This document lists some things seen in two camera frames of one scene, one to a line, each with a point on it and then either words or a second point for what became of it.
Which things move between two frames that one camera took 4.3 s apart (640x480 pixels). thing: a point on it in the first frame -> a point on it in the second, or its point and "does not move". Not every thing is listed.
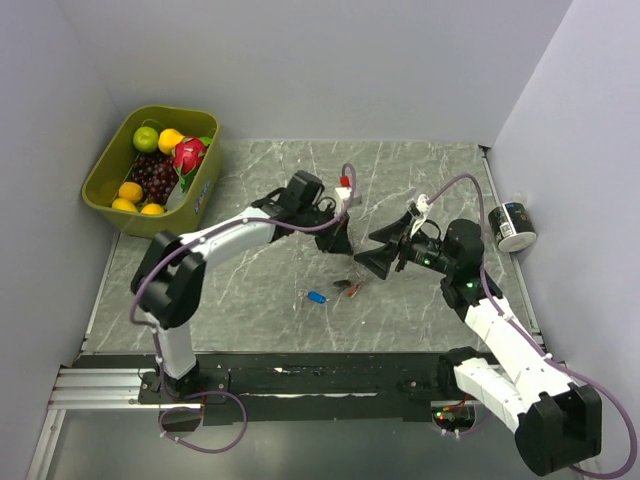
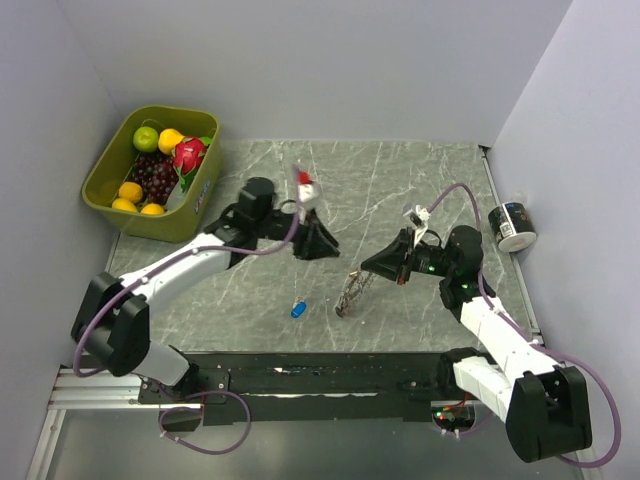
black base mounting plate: x=280 y=388 does not move
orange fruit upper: x=131 y=191 does not move
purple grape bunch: x=157 y=174 does not move
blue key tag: x=317 y=297 -> x=298 y=307
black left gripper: x=336 y=239 -> x=313 y=241
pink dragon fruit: x=187 y=155 does not move
